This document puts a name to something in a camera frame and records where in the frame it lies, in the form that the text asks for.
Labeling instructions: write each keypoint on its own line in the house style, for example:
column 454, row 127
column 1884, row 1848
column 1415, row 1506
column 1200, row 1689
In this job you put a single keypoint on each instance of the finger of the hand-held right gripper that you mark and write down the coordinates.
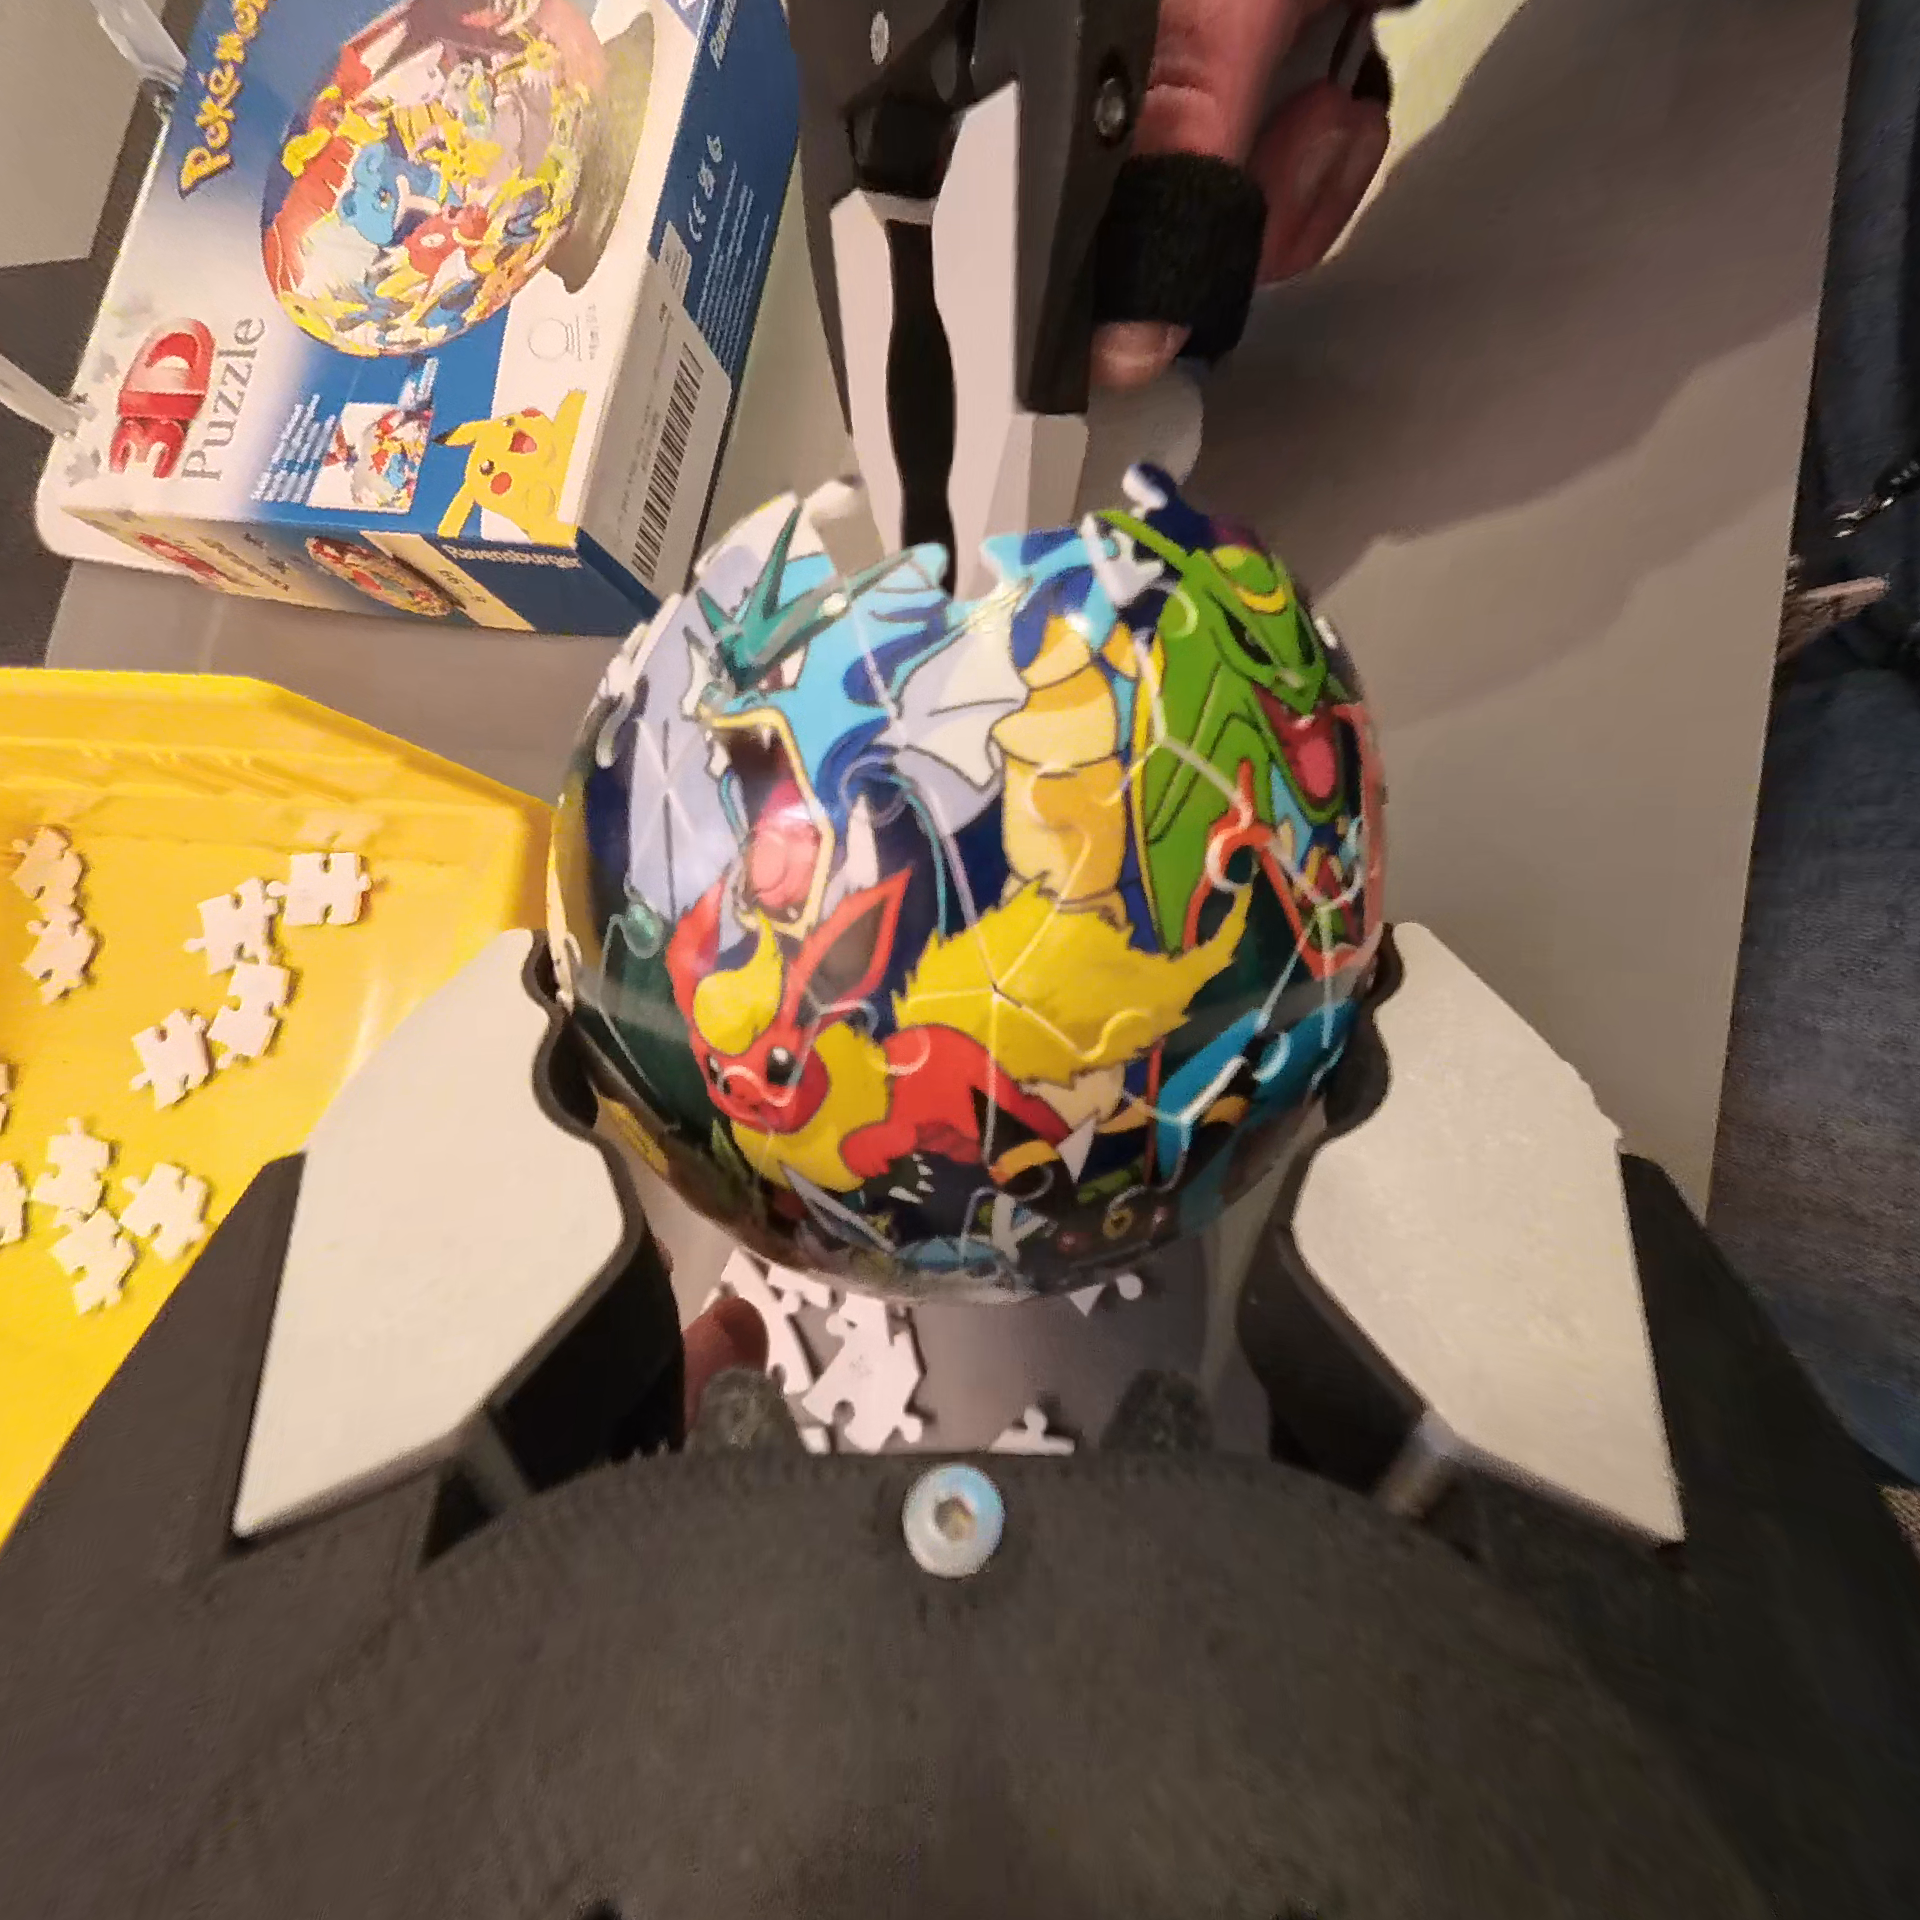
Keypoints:
column 867, row 331
column 991, row 374

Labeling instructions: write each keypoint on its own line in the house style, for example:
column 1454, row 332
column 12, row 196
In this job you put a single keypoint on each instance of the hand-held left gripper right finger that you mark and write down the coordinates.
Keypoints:
column 1484, row 1275

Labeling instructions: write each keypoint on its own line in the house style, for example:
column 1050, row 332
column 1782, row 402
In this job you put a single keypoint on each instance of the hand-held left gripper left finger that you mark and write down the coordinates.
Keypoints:
column 420, row 1291

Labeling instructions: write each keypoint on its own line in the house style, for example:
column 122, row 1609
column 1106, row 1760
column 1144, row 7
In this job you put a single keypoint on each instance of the colourful puzzle ball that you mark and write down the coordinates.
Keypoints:
column 961, row 901

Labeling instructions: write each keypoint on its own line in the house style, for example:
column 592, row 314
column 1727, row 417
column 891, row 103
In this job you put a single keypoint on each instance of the scattered white puzzle pieces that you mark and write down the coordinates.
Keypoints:
column 241, row 1005

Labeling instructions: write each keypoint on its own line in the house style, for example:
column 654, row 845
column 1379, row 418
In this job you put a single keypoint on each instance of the blue puzzle box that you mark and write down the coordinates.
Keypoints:
column 450, row 301

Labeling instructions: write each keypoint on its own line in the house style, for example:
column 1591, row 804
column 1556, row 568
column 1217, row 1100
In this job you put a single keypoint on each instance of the cluster of white puzzle pieces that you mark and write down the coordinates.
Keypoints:
column 862, row 1373

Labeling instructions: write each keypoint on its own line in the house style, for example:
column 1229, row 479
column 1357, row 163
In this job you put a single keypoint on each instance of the person's left hand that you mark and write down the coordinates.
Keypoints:
column 722, row 1351

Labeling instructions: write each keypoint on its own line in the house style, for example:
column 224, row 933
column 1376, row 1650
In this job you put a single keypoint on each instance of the yellow plastic tray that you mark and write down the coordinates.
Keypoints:
column 90, row 1425

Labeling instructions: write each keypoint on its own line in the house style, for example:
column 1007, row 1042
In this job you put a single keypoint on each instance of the white printed key tag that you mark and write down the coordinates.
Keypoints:
column 1832, row 612

